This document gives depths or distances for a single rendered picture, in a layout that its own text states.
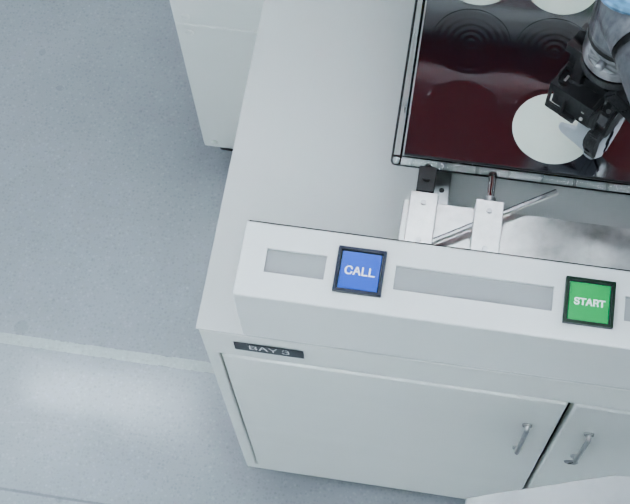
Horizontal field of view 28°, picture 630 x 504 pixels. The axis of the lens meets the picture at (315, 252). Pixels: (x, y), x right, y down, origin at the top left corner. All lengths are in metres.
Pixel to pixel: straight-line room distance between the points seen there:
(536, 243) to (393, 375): 0.25
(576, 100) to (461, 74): 0.23
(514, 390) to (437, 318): 0.24
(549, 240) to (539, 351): 0.16
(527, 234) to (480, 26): 0.29
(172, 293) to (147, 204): 0.20
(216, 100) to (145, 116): 0.35
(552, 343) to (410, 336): 0.16
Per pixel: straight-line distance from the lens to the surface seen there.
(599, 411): 1.66
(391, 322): 1.44
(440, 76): 1.62
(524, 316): 1.43
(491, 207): 1.53
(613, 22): 1.29
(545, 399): 1.65
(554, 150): 1.59
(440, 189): 1.60
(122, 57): 2.74
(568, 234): 1.56
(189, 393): 2.41
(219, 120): 2.41
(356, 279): 1.43
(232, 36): 2.14
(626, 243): 1.57
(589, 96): 1.45
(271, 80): 1.72
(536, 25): 1.68
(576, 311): 1.43
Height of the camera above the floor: 2.29
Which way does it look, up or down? 67 degrees down
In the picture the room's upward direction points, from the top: 5 degrees counter-clockwise
